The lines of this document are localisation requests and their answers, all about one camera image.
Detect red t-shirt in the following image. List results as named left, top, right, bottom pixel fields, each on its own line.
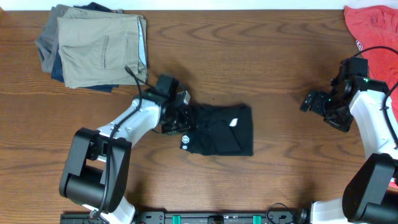
left=343, top=5, right=398, bottom=189

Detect folded khaki pants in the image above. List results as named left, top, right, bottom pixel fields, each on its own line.
left=57, top=7, right=147, bottom=88

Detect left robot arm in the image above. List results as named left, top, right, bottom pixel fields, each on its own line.
left=59, top=75, right=190, bottom=223

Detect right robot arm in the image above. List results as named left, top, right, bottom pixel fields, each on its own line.
left=300, top=76, right=397, bottom=223

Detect black t-shirt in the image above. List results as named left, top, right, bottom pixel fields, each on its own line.
left=180, top=104, right=254, bottom=156

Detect folded grey garment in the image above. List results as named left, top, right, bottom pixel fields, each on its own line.
left=34, top=4, right=70, bottom=73

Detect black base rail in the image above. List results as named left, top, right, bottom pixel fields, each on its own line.
left=60, top=202, right=304, bottom=224

